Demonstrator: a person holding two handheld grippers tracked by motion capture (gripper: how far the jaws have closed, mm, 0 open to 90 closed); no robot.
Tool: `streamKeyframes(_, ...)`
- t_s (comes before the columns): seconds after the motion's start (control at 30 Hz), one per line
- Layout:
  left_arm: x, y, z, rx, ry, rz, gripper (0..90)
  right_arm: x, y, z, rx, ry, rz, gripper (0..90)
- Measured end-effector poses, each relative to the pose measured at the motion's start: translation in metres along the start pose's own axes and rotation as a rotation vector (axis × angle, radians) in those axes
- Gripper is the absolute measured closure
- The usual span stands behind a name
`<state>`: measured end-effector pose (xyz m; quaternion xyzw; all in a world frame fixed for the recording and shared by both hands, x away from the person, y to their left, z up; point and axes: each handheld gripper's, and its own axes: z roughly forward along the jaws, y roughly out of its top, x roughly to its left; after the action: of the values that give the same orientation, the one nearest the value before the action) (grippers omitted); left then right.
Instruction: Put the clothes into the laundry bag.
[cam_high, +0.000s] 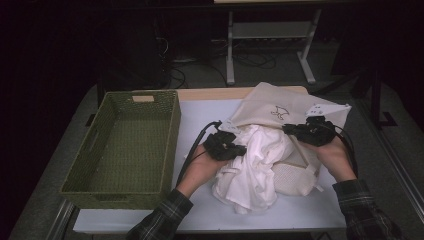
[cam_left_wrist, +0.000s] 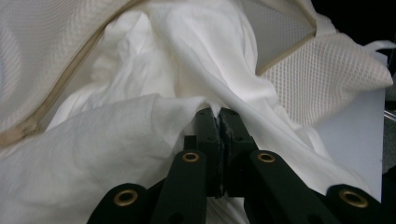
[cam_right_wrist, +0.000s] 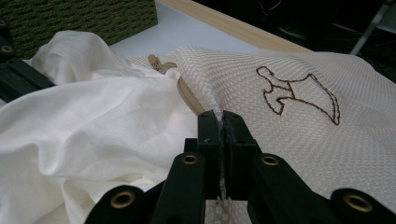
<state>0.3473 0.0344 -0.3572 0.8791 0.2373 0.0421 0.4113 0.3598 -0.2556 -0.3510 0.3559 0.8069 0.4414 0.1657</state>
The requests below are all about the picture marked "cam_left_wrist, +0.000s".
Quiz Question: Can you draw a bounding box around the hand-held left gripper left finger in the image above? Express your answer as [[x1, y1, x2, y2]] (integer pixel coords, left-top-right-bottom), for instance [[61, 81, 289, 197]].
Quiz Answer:
[[183, 106, 223, 198]]

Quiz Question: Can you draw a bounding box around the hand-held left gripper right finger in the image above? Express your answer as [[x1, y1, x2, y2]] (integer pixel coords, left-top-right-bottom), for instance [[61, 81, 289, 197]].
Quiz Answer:
[[219, 107, 260, 198]]

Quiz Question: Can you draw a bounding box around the white garment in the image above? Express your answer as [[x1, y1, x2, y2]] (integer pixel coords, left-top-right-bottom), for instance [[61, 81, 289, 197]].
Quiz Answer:
[[0, 0, 375, 224]]

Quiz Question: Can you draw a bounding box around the cream mesh laundry bag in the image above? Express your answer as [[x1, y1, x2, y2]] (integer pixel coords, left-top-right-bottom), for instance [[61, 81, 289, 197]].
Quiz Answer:
[[0, 0, 396, 150]]

